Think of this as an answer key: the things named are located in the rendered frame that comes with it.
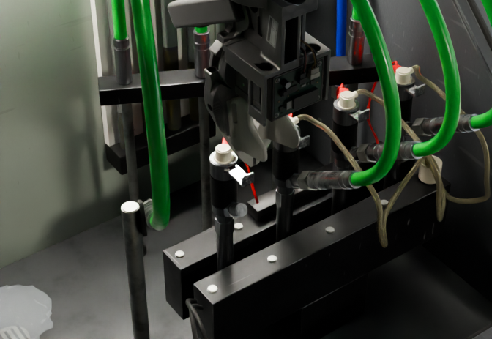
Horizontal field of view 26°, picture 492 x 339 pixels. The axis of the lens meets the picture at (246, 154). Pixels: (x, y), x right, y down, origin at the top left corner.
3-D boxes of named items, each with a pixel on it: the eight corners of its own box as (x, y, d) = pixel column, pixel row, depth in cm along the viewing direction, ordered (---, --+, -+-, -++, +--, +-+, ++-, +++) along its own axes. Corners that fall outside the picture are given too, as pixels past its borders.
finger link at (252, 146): (255, 202, 98) (255, 121, 92) (218, 168, 102) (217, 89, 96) (282, 189, 99) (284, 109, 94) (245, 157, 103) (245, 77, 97)
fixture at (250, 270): (214, 397, 120) (212, 302, 110) (168, 342, 126) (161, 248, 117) (437, 273, 135) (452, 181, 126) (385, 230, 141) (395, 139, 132)
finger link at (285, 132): (282, 189, 99) (284, 109, 94) (245, 157, 103) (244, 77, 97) (308, 177, 101) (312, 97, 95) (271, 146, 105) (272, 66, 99)
